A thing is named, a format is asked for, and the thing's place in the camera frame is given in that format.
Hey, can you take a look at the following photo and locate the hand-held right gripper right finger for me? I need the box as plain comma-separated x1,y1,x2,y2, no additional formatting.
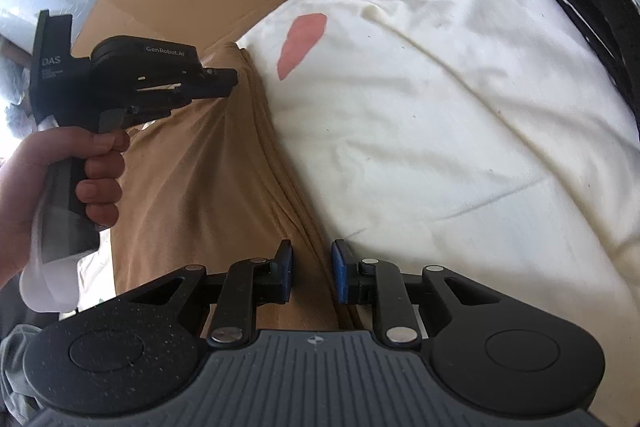
331,239,501,350

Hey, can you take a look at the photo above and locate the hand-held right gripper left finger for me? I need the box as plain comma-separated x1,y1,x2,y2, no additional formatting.
131,239,296,350

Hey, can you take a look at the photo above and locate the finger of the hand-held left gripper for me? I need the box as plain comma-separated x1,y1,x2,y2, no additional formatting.
187,67,239,100

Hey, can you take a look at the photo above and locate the brown t-shirt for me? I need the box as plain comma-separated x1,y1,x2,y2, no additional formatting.
107,41,361,340

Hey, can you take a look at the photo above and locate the person's left hand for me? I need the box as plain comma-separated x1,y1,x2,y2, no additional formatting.
0,126,131,280

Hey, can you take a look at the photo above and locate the bear print blanket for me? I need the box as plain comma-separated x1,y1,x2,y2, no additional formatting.
235,0,640,413

